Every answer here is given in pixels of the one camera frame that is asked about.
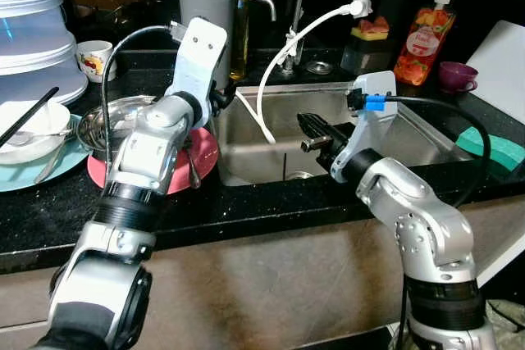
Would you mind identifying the stainless steel bowl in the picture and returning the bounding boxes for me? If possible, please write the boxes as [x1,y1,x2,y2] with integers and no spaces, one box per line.
[76,94,177,154]

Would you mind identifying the round silver counter fitting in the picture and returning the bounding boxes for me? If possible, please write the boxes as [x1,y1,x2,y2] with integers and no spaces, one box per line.
[305,61,333,77]

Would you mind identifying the glass bottle with green cap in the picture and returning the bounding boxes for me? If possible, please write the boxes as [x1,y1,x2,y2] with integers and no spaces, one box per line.
[230,0,251,82]

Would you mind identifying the stainless steel sink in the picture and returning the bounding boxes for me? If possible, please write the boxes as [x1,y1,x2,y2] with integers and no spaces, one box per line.
[212,80,485,187]

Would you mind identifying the red plate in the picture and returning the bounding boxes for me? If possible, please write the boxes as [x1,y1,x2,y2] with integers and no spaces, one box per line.
[87,125,220,196]

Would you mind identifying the dark glass container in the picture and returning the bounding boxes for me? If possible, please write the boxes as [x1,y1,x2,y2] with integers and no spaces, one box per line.
[340,34,393,74]

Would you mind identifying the silver spoon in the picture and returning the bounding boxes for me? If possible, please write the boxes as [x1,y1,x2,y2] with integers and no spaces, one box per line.
[182,141,203,190]
[4,129,71,148]

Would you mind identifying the grey cylinder with red button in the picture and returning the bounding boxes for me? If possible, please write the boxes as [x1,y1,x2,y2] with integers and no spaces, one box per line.
[177,0,239,93]

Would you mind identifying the red yellow sponge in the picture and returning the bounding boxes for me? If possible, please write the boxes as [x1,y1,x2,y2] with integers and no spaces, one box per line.
[351,16,390,41]

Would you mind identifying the tall chrome faucet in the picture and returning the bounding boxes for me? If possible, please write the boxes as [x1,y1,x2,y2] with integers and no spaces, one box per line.
[283,0,366,72]

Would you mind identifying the orange soap pump bottle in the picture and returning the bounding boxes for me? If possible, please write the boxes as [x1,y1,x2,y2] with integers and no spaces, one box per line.
[394,0,462,87]

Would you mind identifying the white printed mug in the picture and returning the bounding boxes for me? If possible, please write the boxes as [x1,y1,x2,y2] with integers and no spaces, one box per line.
[75,40,116,83]

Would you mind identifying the purple cup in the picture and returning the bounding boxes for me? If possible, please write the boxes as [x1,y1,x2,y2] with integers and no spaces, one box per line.
[437,61,480,93]

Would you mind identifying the grey counter cabinet front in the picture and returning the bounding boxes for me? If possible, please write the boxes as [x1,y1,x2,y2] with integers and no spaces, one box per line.
[0,194,525,350]

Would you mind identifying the green sponge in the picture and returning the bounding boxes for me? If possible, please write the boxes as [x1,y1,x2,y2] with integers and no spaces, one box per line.
[455,125,525,172]

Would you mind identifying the white cutting board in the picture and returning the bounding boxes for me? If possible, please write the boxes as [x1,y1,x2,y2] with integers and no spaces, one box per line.
[463,20,525,125]

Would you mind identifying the silver fork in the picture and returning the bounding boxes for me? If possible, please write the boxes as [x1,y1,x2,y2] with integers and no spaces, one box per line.
[34,143,68,185]

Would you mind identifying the black chopstick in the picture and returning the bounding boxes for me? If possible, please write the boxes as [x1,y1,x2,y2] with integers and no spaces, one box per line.
[0,86,61,148]

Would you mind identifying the white translucent stacked container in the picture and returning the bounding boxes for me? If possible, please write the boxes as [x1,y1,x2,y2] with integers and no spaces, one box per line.
[0,0,89,107]

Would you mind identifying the white ceramic bowl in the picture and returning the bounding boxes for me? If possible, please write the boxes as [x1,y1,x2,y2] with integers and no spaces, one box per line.
[0,98,73,165]

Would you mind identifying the light blue plate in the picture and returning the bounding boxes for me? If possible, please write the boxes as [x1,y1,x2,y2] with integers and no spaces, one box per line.
[0,112,91,193]

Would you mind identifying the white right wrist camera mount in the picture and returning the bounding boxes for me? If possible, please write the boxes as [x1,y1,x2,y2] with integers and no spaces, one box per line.
[330,71,399,180]

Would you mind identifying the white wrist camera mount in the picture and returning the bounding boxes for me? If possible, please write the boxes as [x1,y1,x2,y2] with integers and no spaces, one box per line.
[330,71,399,180]
[164,16,229,107]

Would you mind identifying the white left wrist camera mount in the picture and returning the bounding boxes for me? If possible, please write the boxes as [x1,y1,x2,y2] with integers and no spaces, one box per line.
[164,16,229,107]

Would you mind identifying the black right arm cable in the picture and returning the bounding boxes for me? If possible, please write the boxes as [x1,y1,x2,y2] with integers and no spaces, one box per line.
[348,92,493,207]

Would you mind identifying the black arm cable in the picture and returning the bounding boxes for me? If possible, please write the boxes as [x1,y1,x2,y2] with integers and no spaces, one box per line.
[348,92,493,207]
[100,22,183,162]

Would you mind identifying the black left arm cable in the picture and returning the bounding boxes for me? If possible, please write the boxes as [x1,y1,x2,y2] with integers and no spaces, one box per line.
[100,22,183,162]

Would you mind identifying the white faucet hose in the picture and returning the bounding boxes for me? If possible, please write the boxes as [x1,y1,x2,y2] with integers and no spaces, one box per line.
[234,0,374,144]

